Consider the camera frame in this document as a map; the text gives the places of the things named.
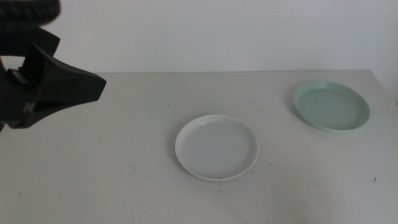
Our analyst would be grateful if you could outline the white shallow plastic bowl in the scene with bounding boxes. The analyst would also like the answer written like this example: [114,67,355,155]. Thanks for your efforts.
[174,114,260,181]

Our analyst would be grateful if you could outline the mint green shallow plastic bowl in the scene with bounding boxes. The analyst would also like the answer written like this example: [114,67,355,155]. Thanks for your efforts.
[293,80,371,134]

